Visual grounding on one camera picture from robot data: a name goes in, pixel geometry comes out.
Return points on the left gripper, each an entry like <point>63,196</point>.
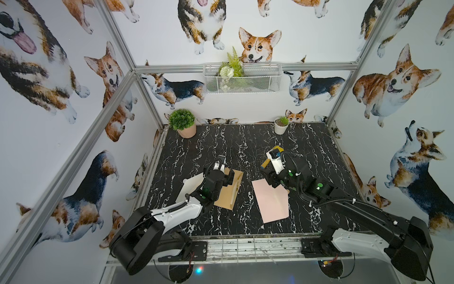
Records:
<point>223,176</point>

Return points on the small plant white pot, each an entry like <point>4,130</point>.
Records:
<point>281,125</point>

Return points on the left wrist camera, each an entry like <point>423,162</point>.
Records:
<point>220,163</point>

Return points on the pink envelope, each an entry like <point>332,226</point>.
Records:
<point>272,202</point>

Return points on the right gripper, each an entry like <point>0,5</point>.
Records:
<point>271,176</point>

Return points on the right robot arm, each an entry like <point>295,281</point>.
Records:
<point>405,244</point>

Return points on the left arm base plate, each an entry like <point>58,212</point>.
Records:
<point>197,251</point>

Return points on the fern and white flower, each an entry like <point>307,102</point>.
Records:
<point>230,69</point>

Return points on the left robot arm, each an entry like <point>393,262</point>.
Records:
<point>144,237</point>

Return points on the white envelope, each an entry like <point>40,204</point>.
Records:
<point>189,186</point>

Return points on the yellow toy shovel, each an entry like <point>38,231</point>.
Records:
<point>269,158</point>

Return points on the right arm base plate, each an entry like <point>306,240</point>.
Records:
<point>319,248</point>

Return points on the brown kraft envelope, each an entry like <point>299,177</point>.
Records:
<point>228,194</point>

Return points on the white wire wall basket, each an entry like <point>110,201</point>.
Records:
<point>254,78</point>

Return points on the green plant pink pot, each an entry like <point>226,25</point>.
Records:
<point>183,121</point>

